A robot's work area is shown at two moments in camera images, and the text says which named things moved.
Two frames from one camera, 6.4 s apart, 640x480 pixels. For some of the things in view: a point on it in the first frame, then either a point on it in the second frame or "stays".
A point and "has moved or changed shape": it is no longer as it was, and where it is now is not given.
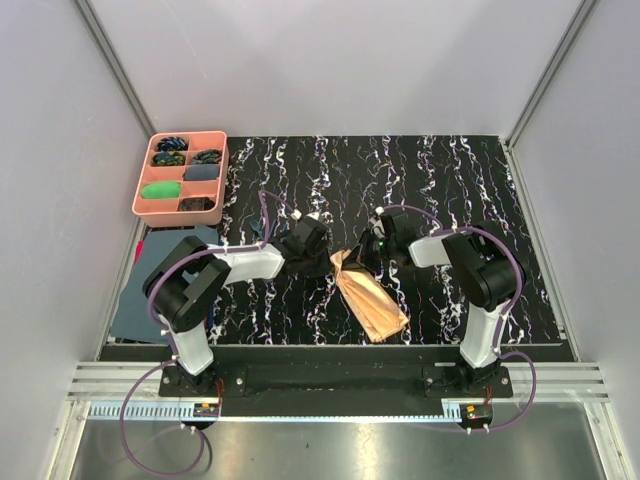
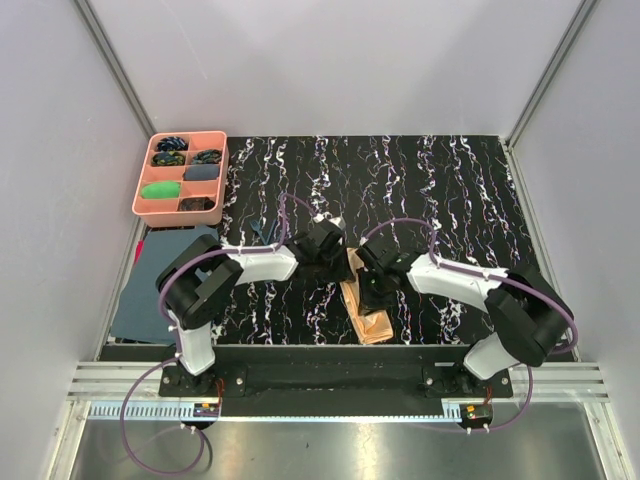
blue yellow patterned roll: [168, 159] stays
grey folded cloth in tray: [195, 172] stays
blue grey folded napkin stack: [133, 322] stays
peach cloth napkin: [379, 312] has moved or changed shape
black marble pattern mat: [438, 184] stays
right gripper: [359, 260] -> [367, 301]
